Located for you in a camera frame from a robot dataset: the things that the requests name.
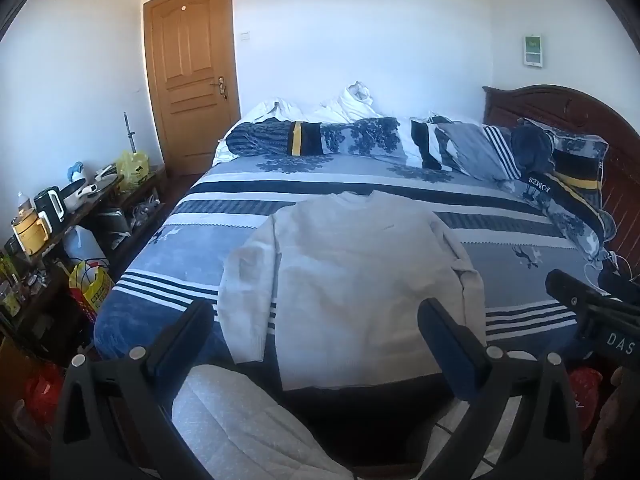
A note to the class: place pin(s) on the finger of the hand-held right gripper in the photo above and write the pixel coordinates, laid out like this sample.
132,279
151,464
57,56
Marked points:
567,287

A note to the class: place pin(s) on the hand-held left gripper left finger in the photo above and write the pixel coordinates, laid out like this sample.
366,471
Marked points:
182,342

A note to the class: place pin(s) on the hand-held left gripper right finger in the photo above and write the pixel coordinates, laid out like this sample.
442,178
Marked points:
450,350

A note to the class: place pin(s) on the white knit sweater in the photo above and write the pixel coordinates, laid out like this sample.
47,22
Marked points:
345,280

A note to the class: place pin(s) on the person's right forearm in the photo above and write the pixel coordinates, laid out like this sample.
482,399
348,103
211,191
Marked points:
620,420

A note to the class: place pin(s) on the red plastic bag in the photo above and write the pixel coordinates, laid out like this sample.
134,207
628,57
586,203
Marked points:
585,392
45,392

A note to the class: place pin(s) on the blue striped bed blanket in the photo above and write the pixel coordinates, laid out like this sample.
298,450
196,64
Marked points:
200,240

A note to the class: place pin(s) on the yellow and red shopping bag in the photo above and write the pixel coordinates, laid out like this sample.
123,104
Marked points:
92,287

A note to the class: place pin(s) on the patterned pillow with yellow stripe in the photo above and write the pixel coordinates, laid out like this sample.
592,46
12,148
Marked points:
580,160

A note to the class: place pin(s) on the white plastic jug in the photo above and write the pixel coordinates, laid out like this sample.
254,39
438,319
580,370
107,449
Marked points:
82,247

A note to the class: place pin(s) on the dark blue garment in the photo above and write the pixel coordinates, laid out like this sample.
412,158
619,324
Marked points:
532,147

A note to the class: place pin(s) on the dark wooden side table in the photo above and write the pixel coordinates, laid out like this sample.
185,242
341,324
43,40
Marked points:
100,210

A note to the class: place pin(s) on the grey striped pillow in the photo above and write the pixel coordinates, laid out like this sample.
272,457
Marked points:
475,150

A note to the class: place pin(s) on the dark wooden headboard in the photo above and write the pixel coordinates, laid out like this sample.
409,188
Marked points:
590,120

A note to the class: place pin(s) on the yellow plastic bag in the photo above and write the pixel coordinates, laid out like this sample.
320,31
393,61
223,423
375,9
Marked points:
132,167

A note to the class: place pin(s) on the light blue cloth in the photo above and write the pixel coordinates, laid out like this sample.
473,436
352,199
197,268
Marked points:
77,171

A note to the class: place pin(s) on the clear plastic bottle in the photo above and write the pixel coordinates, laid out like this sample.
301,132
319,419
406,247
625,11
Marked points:
24,201

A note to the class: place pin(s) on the thin metal stick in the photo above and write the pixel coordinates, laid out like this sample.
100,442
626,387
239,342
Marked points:
130,132

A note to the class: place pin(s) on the rolled patterned blue quilt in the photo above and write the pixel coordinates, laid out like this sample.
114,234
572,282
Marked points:
360,137

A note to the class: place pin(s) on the white duvet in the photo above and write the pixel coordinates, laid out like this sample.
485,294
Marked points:
345,105

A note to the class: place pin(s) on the wooden door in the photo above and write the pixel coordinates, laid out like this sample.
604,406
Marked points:
192,70

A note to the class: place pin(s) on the wall thermostat panel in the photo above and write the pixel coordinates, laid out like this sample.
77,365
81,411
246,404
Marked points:
533,50

